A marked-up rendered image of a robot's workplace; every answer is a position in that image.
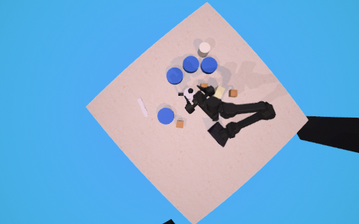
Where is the blue cylinder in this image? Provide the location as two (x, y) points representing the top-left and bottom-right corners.
(200, 56), (217, 74)
(166, 68), (183, 85)
(183, 56), (199, 73)
(157, 108), (174, 125)

